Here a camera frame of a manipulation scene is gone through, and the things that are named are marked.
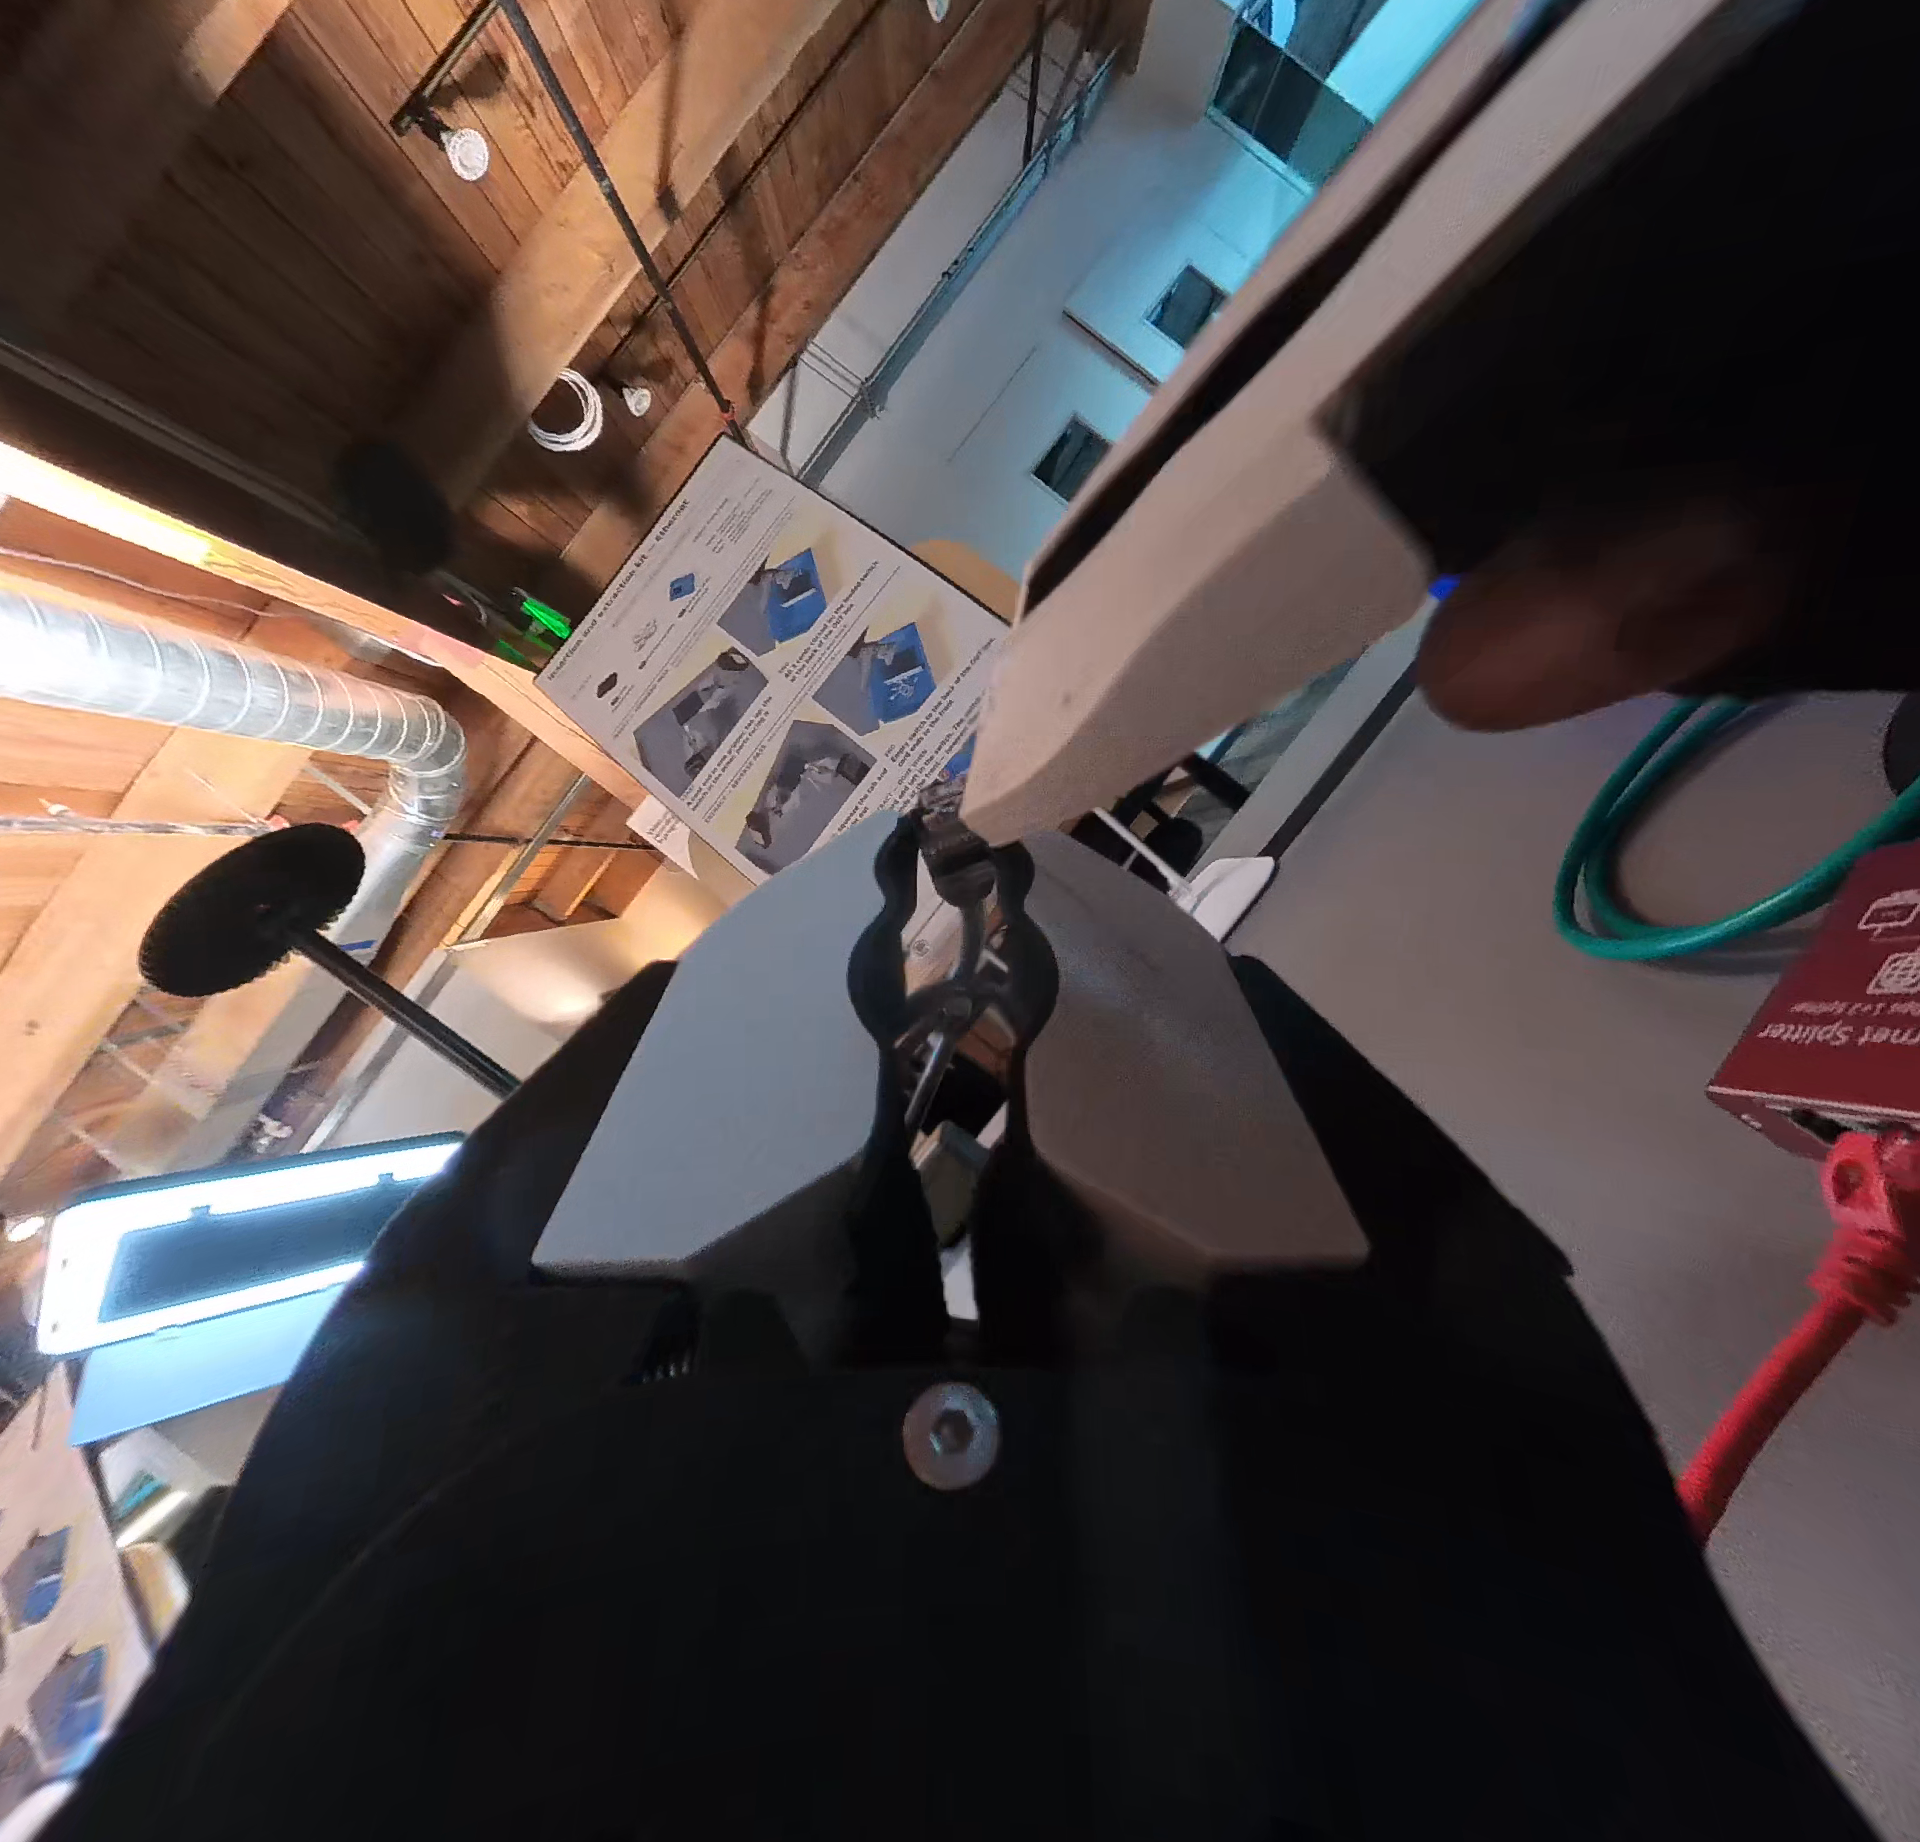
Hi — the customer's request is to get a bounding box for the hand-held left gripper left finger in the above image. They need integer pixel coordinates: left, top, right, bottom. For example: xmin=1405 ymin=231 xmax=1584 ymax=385
xmin=531 ymin=822 xmax=947 ymax=1325

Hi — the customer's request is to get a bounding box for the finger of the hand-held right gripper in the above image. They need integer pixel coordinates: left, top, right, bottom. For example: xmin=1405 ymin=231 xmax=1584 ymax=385
xmin=1025 ymin=0 xmax=1652 ymax=590
xmin=958 ymin=0 xmax=1802 ymax=841

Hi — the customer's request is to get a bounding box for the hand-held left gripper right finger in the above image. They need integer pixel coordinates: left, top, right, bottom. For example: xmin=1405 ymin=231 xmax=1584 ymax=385
xmin=967 ymin=828 xmax=1370 ymax=1325

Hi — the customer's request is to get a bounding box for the small metal connector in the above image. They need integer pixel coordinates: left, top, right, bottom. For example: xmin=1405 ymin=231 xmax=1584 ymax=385
xmin=892 ymin=783 xmax=1007 ymax=1125

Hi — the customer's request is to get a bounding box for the person's right hand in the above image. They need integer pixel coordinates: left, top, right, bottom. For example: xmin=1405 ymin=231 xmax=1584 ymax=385
xmin=1416 ymin=522 xmax=1802 ymax=736

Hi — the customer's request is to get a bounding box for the white device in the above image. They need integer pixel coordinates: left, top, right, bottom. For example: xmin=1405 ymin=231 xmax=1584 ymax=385
xmin=1170 ymin=855 xmax=1280 ymax=931

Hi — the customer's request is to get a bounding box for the instruction poster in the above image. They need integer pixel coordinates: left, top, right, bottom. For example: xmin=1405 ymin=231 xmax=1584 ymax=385
xmin=536 ymin=436 xmax=1013 ymax=884
xmin=0 ymin=1408 xmax=198 ymax=1813

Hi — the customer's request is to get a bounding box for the black round stand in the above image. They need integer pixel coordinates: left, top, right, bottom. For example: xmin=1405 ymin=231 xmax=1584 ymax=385
xmin=137 ymin=822 xmax=526 ymax=1096

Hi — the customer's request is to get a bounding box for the led light panel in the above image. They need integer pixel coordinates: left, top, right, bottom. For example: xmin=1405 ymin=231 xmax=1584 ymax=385
xmin=33 ymin=1128 xmax=470 ymax=1359

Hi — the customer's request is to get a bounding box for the red splitter box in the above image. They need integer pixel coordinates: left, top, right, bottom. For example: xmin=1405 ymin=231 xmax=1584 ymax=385
xmin=1708 ymin=840 xmax=1920 ymax=1161

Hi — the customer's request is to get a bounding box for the black round ceiling fixture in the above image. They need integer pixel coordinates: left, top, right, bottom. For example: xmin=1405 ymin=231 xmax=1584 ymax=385
xmin=332 ymin=436 xmax=459 ymax=577

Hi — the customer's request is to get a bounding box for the black ceiling rod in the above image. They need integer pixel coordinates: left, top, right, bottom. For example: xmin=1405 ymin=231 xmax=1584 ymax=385
xmin=456 ymin=0 xmax=743 ymax=427

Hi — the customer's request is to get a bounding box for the green cable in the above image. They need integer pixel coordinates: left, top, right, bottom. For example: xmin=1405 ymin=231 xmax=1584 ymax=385
xmin=1551 ymin=694 xmax=1920 ymax=965

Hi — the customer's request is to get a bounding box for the silver ventilation duct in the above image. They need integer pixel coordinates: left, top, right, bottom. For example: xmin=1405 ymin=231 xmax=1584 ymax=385
xmin=0 ymin=587 xmax=474 ymax=975

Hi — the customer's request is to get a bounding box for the red ethernet cable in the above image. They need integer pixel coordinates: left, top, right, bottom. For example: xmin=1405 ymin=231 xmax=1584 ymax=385
xmin=1679 ymin=1128 xmax=1920 ymax=1545

